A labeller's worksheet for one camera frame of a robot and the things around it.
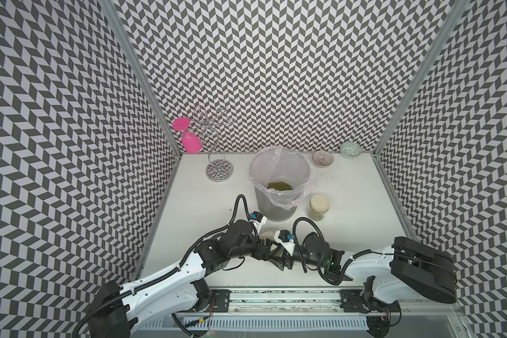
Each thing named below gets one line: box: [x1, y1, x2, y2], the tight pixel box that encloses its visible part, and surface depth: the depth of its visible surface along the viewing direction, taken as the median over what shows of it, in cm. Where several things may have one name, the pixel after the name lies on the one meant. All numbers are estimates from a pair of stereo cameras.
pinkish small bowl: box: [311, 149, 335, 169], surface depth 114 cm
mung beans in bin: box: [266, 181, 293, 191], surface depth 100 cm
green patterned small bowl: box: [339, 140, 362, 160], surface depth 118 cm
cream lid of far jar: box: [310, 194, 330, 213], surface depth 89 cm
